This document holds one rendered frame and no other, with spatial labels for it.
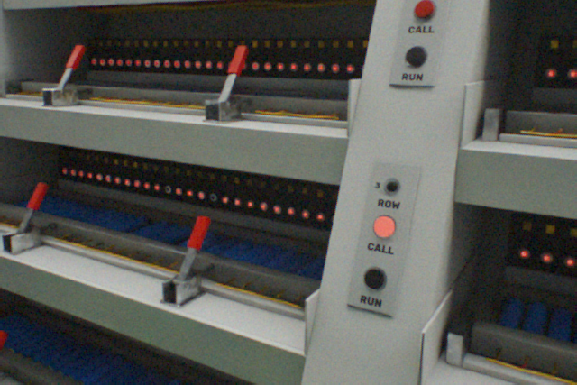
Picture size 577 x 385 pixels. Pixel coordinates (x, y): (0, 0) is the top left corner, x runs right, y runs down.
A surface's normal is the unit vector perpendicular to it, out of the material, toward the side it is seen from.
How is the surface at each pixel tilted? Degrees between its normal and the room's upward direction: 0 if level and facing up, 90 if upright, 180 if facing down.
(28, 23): 90
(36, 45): 90
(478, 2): 90
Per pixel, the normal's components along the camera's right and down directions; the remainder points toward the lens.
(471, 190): -0.50, 0.18
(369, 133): -0.45, -0.21
